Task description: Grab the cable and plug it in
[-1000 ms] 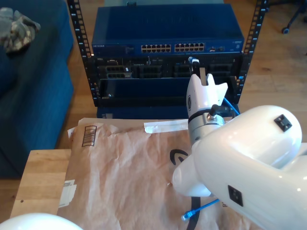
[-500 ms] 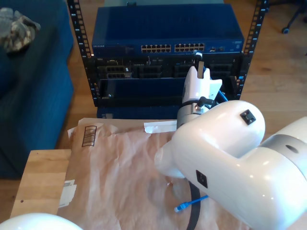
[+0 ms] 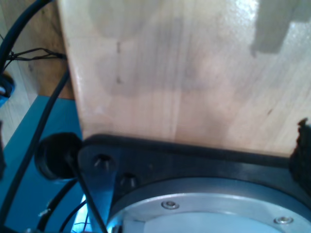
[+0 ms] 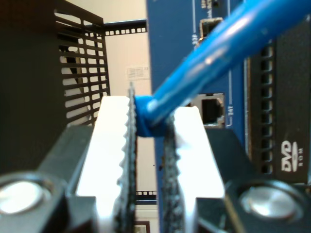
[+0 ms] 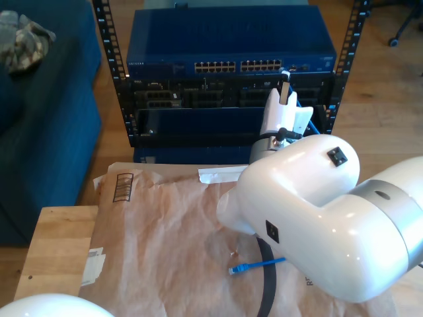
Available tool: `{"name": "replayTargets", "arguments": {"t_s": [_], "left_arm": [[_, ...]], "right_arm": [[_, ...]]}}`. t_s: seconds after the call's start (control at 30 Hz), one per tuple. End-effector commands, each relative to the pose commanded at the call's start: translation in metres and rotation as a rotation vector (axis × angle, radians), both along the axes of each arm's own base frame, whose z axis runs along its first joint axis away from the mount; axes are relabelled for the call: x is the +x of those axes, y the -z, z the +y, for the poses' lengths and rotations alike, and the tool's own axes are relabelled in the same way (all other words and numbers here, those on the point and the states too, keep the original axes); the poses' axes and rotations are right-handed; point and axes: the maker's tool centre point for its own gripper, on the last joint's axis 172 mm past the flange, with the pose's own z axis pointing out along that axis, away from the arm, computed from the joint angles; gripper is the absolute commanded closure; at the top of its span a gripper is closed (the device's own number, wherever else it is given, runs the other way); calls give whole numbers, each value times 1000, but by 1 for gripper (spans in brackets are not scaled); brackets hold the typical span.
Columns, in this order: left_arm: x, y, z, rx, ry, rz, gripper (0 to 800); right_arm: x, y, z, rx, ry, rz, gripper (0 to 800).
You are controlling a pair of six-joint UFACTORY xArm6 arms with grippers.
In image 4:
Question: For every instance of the black vented metal panel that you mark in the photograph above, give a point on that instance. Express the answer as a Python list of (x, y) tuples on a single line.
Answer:
[(24, 60)]

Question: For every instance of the black rack frame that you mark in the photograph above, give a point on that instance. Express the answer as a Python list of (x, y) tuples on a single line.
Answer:
[(126, 23)]

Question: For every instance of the blue network switch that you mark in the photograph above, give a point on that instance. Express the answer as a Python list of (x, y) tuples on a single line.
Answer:
[(170, 48)]

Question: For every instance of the white wall vent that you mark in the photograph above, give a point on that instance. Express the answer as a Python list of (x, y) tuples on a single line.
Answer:
[(136, 72)]

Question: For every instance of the black rack server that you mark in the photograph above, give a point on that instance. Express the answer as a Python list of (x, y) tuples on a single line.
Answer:
[(291, 97)]

